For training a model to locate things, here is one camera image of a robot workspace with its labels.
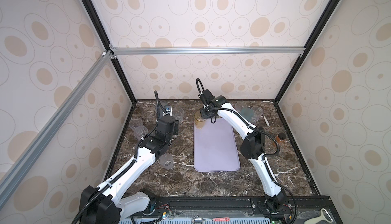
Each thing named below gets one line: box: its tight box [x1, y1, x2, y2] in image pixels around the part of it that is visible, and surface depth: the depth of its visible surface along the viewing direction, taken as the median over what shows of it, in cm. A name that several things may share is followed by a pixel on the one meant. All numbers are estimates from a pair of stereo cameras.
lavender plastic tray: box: [193, 118, 241, 173], surface depth 91 cm
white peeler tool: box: [303, 207, 334, 224], surface depth 72 cm
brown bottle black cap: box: [275, 132, 287, 146], surface depth 91 cm
